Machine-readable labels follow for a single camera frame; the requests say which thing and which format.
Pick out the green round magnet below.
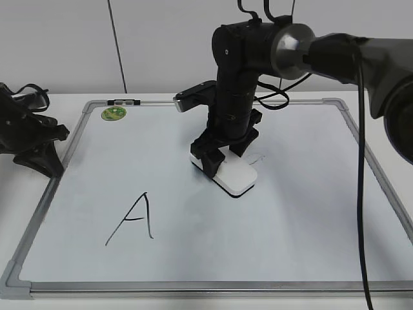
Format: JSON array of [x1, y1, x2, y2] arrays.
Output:
[[101, 107, 126, 121]]

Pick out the white board eraser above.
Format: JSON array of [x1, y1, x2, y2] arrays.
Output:
[[190, 150, 257, 198]]

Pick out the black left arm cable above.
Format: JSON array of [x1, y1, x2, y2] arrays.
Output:
[[9, 84, 51, 114]]

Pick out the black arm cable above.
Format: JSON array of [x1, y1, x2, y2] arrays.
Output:
[[353, 38, 375, 310], [9, 84, 51, 114]]

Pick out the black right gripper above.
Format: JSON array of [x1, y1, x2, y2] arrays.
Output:
[[190, 92, 261, 179]]

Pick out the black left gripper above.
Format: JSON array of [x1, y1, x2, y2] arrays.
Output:
[[1, 83, 69, 177]]

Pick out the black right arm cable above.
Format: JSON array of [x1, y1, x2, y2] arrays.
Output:
[[353, 38, 375, 310]]

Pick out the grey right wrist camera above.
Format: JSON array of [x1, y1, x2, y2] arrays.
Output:
[[173, 80, 216, 113]]

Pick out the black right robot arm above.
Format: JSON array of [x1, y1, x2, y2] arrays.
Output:
[[190, 17, 412, 178]]

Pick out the white board with grey frame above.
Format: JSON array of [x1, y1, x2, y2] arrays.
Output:
[[0, 98, 413, 301]]

